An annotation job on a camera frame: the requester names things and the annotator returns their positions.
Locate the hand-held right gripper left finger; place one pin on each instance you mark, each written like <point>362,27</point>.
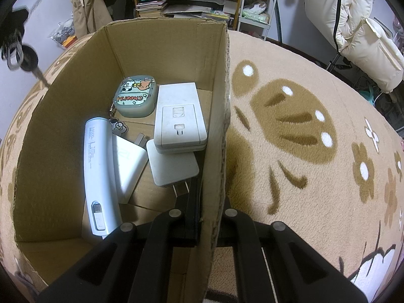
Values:
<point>193,217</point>

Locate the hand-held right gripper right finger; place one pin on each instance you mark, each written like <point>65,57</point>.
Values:
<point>228,221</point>

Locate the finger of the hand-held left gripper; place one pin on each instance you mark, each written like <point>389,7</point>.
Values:
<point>12,26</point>

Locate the bunch of keys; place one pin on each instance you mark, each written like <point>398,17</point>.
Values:
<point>28,60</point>

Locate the white square plug adapter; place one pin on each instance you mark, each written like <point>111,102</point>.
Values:
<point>173,167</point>

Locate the white wall charger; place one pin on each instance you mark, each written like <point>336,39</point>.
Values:
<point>131,170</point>

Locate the white socket box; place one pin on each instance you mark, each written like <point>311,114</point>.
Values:
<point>180,116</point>

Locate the white power bank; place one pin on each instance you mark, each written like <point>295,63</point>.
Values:
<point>97,170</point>

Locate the green cartoon earbuds case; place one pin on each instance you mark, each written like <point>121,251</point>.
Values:
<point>135,96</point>

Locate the cardboard box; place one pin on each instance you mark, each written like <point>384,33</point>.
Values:
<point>176,50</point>

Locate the plastic bag with plush toys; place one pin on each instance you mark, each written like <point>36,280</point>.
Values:
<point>64,34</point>

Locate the beige coat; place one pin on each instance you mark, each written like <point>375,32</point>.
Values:
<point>90,12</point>

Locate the beige printed blanket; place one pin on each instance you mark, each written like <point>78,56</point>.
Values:
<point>309,202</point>

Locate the stack of books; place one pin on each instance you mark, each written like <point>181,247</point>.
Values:
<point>151,8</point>

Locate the teal plastic fan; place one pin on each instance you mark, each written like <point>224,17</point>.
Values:
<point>368,95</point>

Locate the green tissue pack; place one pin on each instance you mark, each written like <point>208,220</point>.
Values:
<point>255,15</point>

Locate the white metal cart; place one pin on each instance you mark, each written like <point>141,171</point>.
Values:
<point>274,9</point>

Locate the white puffer jacket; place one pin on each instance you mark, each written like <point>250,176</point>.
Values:
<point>353,22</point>

